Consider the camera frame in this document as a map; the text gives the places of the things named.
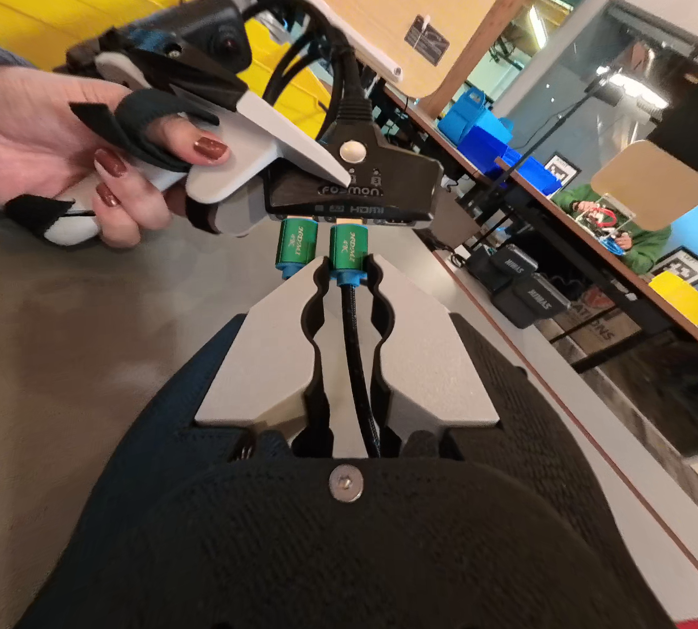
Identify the wooden post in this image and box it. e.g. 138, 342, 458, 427
420, 0, 579, 120

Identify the light blue tote caddy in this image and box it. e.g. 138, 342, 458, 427
438, 88, 494, 142

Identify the dark grey box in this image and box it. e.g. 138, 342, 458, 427
420, 188, 483, 251

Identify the black hard case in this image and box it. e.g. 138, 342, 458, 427
469, 243, 541, 293
491, 272, 572, 330

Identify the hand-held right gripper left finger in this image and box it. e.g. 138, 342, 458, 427
194, 258, 333, 441

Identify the black braided hdmi cable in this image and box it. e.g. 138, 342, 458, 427
274, 217, 320, 281
329, 223, 384, 458

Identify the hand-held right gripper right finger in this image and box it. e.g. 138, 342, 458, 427
366, 254, 501, 441

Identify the black hdmi switch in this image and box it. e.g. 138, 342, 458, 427
264, 119, 445, 229

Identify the small yellow bin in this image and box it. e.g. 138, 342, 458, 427
648, 272, 698, 314

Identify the framed marker tag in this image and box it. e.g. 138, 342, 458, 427
544, 152, 581, 188
651, 246, 698, 286

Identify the person's left hand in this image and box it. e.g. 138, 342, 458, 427
0, 65, 231, 249

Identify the thick black switch cable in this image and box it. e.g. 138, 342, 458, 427
242, 0, 378, 142

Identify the black tripod light stand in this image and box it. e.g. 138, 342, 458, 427
513, 68, 622, 166

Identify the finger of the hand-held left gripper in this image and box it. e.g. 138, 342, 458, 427
185, 89, 352, 206
188, 197, 276, 237

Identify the printed cardboard box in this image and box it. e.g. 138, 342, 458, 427
537, 286, 644, 363

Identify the wooden office table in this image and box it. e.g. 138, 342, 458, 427
493, 157, 698, 374
376, 78, 502, 188

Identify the black wall screen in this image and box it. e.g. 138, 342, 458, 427
646, 57, 698, 172

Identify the blue plastic bin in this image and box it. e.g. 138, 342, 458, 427
458, 111, 516, 161
499, 146, 562, 196

